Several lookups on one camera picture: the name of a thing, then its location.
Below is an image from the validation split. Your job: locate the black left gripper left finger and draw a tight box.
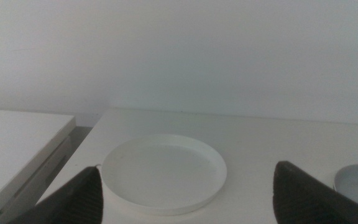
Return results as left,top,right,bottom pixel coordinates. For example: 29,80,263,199
9,166,104,224

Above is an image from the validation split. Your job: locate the white side table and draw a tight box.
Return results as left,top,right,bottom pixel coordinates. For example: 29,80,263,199
0,108,77,224

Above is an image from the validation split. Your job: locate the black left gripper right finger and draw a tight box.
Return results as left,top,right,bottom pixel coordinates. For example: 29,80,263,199
272,160,358,224

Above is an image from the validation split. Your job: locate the white shallow bowl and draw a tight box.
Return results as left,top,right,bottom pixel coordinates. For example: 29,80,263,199
100,133,228,217

